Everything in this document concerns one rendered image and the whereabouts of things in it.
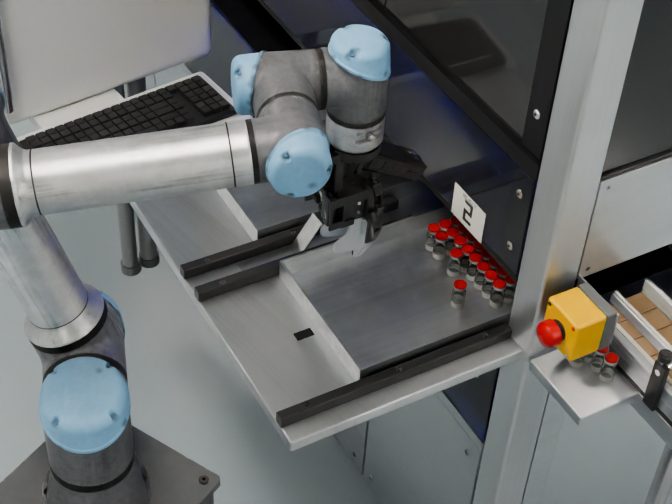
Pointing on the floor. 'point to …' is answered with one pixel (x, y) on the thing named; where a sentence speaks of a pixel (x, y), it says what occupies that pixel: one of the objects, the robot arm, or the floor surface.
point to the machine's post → (557, 227)
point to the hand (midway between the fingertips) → (359, 246)
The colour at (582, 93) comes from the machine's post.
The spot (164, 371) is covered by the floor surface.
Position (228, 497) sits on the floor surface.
